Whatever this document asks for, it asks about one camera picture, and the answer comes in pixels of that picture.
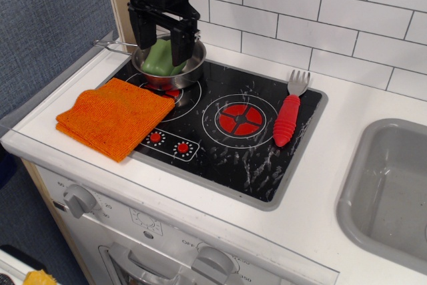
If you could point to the green toy bell pepper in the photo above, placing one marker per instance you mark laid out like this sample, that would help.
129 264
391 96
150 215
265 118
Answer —
159 61

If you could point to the red stove button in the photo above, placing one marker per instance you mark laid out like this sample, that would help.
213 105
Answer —
182 148
155 137

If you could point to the grey oven knob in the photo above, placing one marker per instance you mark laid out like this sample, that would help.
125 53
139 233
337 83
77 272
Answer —
213 264

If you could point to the grey sink basin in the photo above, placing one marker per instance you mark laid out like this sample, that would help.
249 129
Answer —
382 207

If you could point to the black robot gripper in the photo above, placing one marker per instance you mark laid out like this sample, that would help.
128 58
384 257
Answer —
176 15

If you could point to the fork with red handle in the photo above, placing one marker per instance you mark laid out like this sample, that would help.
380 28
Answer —
285 123

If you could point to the red stove button right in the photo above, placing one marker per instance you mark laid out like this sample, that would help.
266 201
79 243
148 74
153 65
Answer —
182 148

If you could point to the orange folded cloth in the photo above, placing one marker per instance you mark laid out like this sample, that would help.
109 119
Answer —
114 118

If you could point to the white toy oven front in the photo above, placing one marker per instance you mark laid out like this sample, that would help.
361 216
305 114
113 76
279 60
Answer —
121 245

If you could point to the black toy stovetop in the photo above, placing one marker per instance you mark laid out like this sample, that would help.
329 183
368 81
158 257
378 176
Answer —
227 119

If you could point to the stainless steel pot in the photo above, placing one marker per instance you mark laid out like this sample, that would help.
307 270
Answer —
188 76

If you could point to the red stove button left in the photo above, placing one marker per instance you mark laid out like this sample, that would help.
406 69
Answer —
155 137

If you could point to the grey timer knob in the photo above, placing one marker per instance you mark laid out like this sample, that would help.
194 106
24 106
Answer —
78 200

